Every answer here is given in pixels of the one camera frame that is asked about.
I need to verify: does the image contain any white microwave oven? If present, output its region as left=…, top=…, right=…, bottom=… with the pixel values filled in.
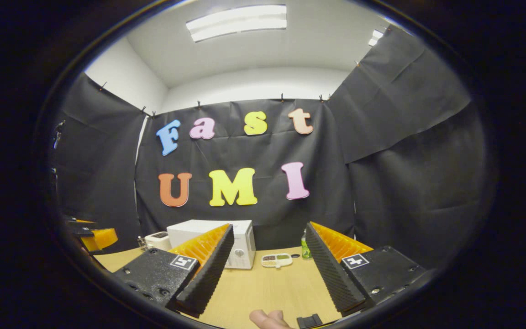
left=167, top=219, right=257, bottom=270

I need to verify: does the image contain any small white toaster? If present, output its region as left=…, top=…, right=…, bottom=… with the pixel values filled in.
left=144, top=232, right=171, bottom=251

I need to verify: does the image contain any long ceiling light panel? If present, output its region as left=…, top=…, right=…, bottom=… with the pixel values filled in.
left=186, top=5, right=287, bottom=43

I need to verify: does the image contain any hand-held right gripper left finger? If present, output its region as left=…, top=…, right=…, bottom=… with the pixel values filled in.
left=113, top=223, right=235, bottom=319

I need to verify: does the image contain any white divided dish of beans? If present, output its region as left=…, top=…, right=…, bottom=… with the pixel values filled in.
left=261, top=253, right=293, bottom=268

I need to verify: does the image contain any green label drink bottle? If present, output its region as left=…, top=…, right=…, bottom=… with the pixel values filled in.
left=301, top=230, right=313, bottom=260

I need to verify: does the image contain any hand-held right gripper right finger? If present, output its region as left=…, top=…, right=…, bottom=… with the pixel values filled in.
left=305, top=222, right=428, bottom=317

